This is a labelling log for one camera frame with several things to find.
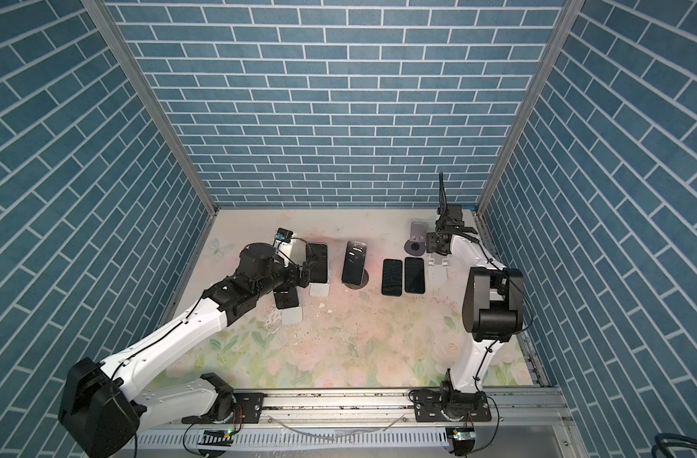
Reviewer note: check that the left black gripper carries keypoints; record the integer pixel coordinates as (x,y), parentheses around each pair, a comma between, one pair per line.
(293,281)

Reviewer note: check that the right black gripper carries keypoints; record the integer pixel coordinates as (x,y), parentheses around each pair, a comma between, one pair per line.
(431,242)

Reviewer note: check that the white stand front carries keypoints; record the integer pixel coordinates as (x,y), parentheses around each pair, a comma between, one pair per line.
(437,269)

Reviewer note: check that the white stand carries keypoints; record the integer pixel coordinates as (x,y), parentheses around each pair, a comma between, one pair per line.
(437,269)
(291,316)
(319,290)

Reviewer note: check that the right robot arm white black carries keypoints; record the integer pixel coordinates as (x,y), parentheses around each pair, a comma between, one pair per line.
(491,312)

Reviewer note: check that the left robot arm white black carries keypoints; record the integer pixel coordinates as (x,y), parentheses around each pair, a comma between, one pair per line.
(105,405)

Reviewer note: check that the white stand back centre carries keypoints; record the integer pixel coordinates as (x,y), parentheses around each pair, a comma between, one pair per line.
(319,290)

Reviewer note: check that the white stand left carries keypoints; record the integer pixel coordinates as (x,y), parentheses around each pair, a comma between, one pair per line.
(291,316)

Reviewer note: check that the dark round phone stand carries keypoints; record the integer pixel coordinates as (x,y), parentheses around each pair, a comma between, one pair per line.
(363,283)

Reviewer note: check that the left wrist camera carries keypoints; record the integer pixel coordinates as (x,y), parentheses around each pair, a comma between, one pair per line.
(283,236)

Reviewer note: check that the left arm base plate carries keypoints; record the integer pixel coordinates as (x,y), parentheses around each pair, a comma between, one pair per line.
(239,408)

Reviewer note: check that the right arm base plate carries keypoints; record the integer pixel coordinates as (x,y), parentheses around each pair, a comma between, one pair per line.
(434,406)

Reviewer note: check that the white slotted cable duct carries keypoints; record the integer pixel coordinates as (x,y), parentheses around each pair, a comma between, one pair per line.
(274,439)

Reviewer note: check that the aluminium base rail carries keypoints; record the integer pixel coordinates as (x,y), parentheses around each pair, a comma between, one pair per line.
(526,422)

